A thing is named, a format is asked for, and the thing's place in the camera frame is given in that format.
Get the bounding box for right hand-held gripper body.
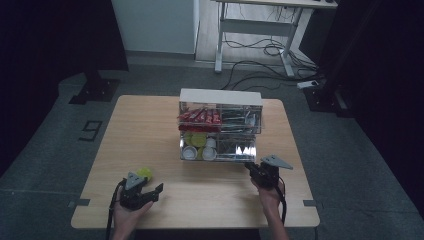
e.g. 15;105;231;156
254;153;295;192

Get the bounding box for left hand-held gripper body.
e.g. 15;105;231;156
118;171;152;212

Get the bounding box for clear drawer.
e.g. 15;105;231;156
179;131;258;164
177;101;264;135

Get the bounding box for clear organizer with white top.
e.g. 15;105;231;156
178;87;264;164

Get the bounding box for person's left hand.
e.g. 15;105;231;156
112;187;155;232

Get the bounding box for person's right hand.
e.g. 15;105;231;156
250;178;286;210

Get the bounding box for pile of dark sachets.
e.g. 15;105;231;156
216;134;257;158

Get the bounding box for stack of dark packets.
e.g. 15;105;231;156
221;109;260;133

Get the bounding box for grey tape strip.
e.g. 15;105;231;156
303;199;324;209
67;198;91;209

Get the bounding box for stack of red packets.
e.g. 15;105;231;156
177;107;223;133

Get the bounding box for black stand with base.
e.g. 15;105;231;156
303;0;384;118

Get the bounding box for white power strip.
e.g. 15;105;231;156
296;79;320;90

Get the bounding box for black stand base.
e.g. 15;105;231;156
68;69;121;106

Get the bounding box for white cabinet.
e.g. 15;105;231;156
110;0;201;55

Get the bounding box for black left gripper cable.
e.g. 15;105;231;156
105;179;128;240

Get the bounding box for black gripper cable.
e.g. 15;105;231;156
274;176;288;226
105;179;128;240

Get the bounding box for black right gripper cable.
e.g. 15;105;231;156
274;176;288;226

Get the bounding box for black floor cables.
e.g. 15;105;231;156
220;6;326;92

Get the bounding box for white metal frame desk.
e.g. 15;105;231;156
211;0;339;79

